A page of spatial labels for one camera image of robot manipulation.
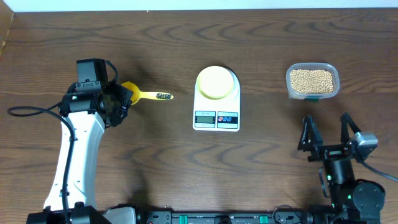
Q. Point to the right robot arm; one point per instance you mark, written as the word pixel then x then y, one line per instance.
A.
pixel 352 200

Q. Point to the pale yellow plastic bowl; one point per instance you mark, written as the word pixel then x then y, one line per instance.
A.
pixel 215 82

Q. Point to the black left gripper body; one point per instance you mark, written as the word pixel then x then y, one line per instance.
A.
pixel 120 101

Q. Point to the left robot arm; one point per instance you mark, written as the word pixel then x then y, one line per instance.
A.
pixel 85 113

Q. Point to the white digital kitchen scale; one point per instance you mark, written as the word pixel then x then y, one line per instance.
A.
pixel 218 115

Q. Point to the pile of soybeans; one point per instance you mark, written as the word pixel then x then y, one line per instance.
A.
pixel 311 81

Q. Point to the yellow measuring scoop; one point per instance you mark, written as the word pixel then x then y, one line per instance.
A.
pixel 137 94

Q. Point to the cardboard panel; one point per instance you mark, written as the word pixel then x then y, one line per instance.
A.
pixel 6 19

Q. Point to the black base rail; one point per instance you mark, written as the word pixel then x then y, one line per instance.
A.
pixel 166 217

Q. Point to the clear plastic container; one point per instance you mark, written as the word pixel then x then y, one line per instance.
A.
pixel 313 66

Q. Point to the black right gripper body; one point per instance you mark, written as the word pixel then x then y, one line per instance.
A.
pixel 328 152

